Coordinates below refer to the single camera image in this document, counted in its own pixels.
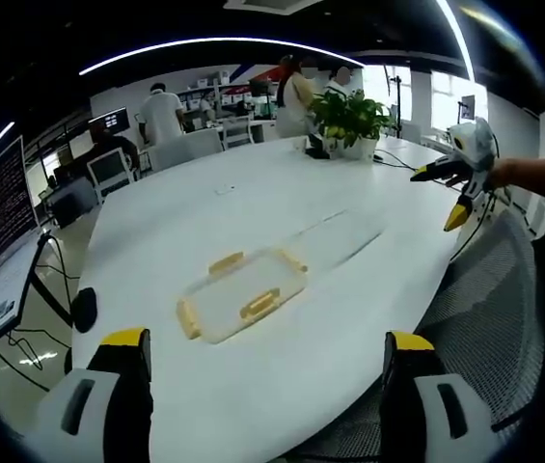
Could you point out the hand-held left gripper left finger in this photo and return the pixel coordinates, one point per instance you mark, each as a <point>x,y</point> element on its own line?
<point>84,415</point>

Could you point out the grey mesh office chair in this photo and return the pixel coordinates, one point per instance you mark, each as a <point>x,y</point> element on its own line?
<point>489,313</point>

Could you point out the white office chair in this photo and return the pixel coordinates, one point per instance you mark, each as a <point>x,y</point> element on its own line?
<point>238,130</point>
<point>108,173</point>
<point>190,147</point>

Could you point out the white laptop on stand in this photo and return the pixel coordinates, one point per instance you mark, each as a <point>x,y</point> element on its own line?
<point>2,294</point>

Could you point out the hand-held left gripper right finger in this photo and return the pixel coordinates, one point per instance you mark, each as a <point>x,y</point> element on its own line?
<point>445,415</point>

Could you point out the black round chair part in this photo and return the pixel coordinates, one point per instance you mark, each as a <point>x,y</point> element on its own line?
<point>85,309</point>

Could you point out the shelf of white storage boxes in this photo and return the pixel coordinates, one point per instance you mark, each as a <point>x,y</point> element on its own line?
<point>214,91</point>

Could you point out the small dark desk monitor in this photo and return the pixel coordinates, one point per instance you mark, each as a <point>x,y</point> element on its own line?
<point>108,119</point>

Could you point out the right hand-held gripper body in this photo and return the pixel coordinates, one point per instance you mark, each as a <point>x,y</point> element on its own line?
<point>472,142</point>

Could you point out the black tripod stand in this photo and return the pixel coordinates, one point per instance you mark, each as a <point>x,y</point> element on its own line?
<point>395,96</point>

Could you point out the black object beside plant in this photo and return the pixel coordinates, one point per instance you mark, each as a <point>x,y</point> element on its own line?
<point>318,147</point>

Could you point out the green potted plant white pot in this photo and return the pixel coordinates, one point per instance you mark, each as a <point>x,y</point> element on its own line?
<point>349,118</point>

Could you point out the clear lid with yellow buckles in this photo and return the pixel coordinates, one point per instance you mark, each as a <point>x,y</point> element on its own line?
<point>248,294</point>

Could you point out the long ceiling light strip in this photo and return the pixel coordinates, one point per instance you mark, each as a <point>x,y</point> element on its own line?
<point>214,43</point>

